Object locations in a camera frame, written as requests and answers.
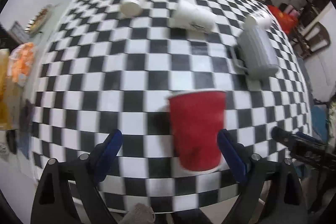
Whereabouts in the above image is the red ribbed paper cup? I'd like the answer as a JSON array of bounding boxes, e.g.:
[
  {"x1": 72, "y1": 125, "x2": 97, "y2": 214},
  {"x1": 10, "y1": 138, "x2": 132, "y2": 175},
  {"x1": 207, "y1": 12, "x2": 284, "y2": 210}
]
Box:
[{"x1": 168, "y1": 89, "x2": 226, "y2": 174}]

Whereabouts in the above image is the white paper cup right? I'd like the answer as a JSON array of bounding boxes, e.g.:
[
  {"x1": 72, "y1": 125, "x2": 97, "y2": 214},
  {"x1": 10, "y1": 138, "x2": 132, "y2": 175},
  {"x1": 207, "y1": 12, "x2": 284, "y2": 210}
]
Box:
[{"x1": 244, "y1": 10, "x2": 272, "y2": 30}]

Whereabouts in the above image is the white paper cup middle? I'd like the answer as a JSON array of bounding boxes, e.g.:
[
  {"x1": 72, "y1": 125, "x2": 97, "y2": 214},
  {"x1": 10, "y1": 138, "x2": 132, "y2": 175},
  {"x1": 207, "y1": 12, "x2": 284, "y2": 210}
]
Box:
[{"x1": 169, "y1": 0, "x2": 217, "y2": 33}]

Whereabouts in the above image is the wooden chair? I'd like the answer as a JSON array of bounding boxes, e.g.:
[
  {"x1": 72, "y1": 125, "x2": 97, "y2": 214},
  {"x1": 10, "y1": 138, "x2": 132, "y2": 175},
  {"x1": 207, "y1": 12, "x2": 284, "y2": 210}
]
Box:
[{"x1": 289, "y1": 22, "x2": 331, "y2": 59}]

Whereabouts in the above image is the red bag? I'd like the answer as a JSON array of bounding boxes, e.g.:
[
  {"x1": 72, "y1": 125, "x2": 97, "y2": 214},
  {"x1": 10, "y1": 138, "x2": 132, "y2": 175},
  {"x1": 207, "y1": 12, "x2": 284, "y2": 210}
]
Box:
[{"x1": 267, "y1": 5, "x2": 298, "y2": 35}]

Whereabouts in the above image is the orange tissue pack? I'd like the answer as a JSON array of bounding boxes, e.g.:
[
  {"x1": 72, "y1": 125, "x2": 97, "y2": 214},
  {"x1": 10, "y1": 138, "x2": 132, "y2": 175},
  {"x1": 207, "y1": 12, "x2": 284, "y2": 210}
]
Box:
[{"x1": 7, "y1": 42, "x2": 37, "y2": 87}]

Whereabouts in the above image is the plate with snacks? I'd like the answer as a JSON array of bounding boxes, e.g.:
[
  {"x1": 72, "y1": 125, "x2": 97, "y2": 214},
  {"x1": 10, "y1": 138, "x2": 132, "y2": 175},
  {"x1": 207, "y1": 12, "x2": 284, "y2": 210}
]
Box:
[{"x1": 25, "y1": 4, "x2": 54, "y2": 36}]

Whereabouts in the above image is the grey mug with handle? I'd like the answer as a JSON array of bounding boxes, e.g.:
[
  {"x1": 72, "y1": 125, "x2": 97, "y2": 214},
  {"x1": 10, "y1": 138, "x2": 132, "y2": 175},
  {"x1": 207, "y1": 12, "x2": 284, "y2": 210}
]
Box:
[{"x1": 230, "y1": 25, "x2": 279, "y2": 80}]

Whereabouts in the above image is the small picture frame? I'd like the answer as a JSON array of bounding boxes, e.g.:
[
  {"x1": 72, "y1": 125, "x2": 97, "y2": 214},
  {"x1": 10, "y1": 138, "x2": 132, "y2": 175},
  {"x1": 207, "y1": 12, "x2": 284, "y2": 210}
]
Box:
[{"x1": 9, "y1": 21, "x2": 30, "y2": 44}]

